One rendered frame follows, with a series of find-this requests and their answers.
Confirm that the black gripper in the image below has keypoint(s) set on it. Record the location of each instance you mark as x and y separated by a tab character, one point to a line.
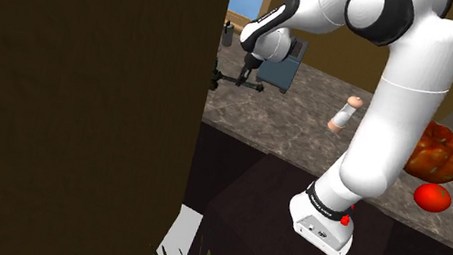
252	63

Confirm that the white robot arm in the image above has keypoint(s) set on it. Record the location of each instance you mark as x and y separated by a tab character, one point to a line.
403	122

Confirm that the blue grey box appliance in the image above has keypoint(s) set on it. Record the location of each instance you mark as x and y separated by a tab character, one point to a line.
277	71

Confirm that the grey cup with black utensil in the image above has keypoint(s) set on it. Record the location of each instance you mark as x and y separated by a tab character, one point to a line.
227	37

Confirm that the pink and white grinder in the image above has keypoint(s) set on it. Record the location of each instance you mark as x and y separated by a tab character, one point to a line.
342	116

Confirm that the dark robot stand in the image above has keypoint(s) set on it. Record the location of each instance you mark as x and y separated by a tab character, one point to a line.
266	223

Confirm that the tall dark brown cabinet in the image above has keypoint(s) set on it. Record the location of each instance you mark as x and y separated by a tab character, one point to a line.
73	95

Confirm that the red tomato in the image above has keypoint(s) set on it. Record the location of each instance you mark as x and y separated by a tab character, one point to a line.
432	198

